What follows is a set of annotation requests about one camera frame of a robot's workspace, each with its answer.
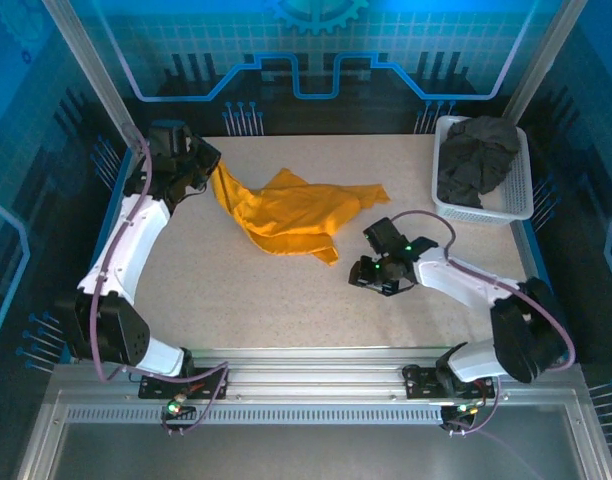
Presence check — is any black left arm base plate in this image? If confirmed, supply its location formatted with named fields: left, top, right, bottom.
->
left=138, top=366, right=231, bottom=401

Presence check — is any black t-shirt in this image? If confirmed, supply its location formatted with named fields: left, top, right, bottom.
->
left=437, top=115, right=521, bottom=209

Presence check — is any yellow t-shirt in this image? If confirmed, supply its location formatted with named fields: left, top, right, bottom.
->
left=209, top=158, right=392, bottom=270

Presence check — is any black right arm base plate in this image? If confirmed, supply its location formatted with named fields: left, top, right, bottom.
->
left=403, top=363, right=498, bottom=401

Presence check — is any white plastic basket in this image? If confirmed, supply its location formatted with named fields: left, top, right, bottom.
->
left=430, top=115, right=535, bottom=222

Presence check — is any black connector with green light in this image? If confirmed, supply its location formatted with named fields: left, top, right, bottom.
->
left=160, top=397, right=198, bottom=422
left=439, top=402, right=480, bottom=427

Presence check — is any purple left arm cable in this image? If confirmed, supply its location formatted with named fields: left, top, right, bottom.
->
left=88, top=124, right=232, bottom=439

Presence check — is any aluminium front rail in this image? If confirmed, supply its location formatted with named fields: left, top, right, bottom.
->
left=50, top=344, right=587, bottom=407

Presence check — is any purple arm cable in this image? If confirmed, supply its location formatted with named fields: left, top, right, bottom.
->
left=88, top=124, right=232, bottom=439
left=390, top=209, right=577, bottom=436

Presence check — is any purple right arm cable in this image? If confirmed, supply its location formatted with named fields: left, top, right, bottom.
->
left=390, top=209, right=577, bottom=436

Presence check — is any slotted aluminium strip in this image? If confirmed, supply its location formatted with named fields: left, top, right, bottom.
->
left=65, top=405, right=445, bottom=426

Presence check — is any aluminium frame post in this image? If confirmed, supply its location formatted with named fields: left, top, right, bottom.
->
left=40, top=0, right=150, bottom=151
left=503, top=0, right=590, bottom=132

